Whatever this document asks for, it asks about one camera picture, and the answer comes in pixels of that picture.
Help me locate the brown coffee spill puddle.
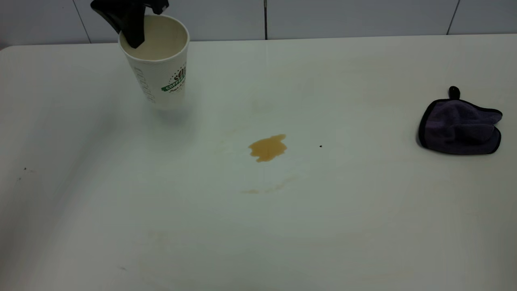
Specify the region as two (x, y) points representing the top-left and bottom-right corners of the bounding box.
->
(248, 134), (288, 163)

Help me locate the purple cloth with black trim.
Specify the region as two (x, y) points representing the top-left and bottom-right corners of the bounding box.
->
(417, 86), (503, 156)

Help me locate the white paper coffee cup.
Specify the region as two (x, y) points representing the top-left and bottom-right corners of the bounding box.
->
(118, 15), (190, 110)

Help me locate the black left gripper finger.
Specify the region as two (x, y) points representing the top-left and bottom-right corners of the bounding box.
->
(91, 0), (148, 49)
(147, 0), (169, 15)

